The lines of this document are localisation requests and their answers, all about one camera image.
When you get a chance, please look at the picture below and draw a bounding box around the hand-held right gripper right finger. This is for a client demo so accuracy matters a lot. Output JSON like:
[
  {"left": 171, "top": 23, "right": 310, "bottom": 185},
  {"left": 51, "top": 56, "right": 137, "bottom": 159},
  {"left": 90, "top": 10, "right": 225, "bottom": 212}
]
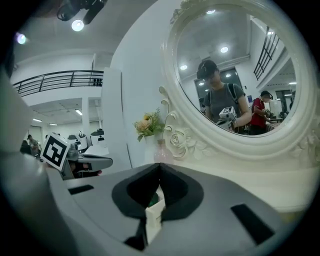
[{"left": 146, "top": 162, "right": 287, "bottom": 256}]

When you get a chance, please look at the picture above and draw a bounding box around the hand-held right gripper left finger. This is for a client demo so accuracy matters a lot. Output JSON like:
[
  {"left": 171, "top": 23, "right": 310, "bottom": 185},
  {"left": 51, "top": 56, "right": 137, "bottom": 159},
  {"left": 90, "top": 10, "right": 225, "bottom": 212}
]
[{"left": 46, "top": 162, "right": 162, "bottom": 244}]

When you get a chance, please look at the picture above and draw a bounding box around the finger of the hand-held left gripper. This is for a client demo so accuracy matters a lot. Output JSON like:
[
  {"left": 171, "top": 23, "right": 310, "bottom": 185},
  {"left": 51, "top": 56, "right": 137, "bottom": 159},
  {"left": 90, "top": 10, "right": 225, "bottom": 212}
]
[{"left": 78, "top": 154, "right": 114, "bottom": 172}]

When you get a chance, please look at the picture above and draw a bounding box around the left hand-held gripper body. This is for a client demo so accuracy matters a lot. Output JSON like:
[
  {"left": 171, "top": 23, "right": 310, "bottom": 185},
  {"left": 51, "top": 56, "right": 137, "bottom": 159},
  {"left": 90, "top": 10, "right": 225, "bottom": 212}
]
[{"left": 39, "top": 132, "right": 84, "bottom": 181}]

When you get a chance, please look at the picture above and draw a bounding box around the small dark green round object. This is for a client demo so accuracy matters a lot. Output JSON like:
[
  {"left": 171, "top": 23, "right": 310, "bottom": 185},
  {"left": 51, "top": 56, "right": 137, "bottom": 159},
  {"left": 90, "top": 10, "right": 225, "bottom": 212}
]
[{"left": 148, "top": 190, "right": 161, "bottom": 208}]

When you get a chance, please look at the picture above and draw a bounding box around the person's left hand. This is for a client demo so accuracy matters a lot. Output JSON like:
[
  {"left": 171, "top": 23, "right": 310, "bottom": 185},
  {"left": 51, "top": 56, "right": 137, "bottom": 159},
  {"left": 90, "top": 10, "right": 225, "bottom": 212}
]
[{"left": 70, "top": 161, "right": 103, "bottom": 179}]

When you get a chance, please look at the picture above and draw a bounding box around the white and black robot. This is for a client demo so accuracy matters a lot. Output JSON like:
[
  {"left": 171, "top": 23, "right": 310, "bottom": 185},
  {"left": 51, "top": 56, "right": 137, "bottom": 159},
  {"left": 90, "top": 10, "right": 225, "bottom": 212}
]
[
  {"left": 89, "top": 127, "right": 110, "bottom": 156},
  {"left": 74, "top": 130, "right": 90, "bottom": 154}
]

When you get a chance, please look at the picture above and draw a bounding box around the white vase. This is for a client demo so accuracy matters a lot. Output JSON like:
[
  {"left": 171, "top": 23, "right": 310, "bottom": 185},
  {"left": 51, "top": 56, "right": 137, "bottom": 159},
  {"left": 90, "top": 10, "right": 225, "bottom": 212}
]
[{"left": 143, "top": 134, "right": 160, "bottom": 164}]

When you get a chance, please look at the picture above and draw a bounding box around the white ornate dressing table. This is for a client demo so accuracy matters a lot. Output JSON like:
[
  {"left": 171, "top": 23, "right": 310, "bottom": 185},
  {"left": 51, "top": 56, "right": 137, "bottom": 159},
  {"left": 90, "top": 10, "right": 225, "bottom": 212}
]
[{"left": 171, "top": 157, "right": 316, "bottom": 224}]

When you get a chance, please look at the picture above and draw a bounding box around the orange and yellow flower bouquet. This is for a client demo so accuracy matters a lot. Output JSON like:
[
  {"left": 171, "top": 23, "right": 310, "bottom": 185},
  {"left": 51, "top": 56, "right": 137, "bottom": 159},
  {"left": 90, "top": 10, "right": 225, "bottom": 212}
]
[{"left": 132, "top": 107, "right": 166, "bottom": 143}]

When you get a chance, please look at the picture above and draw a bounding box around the pink glass perfume bottle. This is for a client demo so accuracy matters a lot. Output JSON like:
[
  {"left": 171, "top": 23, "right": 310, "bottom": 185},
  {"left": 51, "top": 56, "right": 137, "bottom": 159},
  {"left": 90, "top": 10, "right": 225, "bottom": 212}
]
[{"left": 153, "top": 138, "right": 175, "bottom": 165}]

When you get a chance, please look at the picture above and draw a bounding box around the black balcony railing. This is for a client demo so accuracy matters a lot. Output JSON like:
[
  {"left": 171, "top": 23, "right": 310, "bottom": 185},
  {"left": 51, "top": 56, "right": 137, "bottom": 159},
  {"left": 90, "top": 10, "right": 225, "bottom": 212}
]
[{"left": 12, "top": 69, "right": 105, "bottom": 98}]

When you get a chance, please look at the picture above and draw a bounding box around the oval white-framed mirror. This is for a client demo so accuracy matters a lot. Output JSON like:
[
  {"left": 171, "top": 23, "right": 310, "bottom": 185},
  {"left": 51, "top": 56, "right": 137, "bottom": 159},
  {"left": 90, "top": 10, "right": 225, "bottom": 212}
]
[{"left": 159, "top": 0, "right": 320, "bottom": 169}]

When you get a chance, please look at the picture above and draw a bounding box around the round ceiling light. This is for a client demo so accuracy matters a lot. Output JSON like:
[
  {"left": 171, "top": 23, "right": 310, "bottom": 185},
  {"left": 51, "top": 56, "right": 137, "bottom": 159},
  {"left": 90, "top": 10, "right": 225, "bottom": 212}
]
[
  {"left": 70, "top": 19, "right": 85, "bottom": 32},
  {"left": 15, "top": 32, "right": 28, "bottom": 46}
]

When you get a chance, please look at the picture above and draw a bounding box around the black head-worn camera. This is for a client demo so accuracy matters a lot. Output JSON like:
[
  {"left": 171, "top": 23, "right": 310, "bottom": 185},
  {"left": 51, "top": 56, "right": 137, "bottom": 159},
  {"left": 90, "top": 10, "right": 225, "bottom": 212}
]
[{"left": 56, "top": 0, "right": 109, "bottom": 26}]

